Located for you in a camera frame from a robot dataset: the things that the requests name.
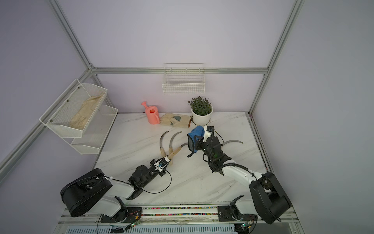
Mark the blue microfibre rag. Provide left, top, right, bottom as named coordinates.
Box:
left=188, top=126, right=205, bottom=154

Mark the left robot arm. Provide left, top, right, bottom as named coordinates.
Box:
left=60, top=162, right=166, bottom=217

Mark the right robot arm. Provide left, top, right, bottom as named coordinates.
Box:
left=189, top=136, right=292, bottom=224

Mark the potted green plant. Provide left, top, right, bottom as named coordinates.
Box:
left=188, top=96, right=213, bottom=126

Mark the lower white mesh shelf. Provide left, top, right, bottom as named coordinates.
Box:
left=62, top=104, right=118, bottom=155

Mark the white mesh shelf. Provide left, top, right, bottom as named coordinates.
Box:
left=40, top=80, right=107, bottom=138
left=62, top=104, right=118, bottom=155

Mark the pink watering can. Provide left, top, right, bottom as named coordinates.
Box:
left=141, top=101, right=160, bottom=125

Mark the beige glove in shelf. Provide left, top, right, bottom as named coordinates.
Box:
left=69, top=95, right=103, bottom=130

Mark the upper white mesh shelf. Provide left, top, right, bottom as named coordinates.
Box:
left=40, top=80, right=107, bottom=138

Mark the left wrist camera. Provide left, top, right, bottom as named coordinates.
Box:
left=154, top=157, right=170, bottom=172

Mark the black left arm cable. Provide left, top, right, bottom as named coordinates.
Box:
left=141, top=169, right=173, bottom=195

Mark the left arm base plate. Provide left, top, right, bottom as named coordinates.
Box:
left=100, top=207, right=142, bottom=223

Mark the aluminium front rail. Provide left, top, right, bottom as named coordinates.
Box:
left=56, top=202, right=299, bottom=227

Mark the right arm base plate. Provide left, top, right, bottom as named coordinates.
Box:
left=217, top=206, right=258, bottom=222

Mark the white wire wall basket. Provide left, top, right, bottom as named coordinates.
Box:
left=162, top=63, right=206, bottom=95

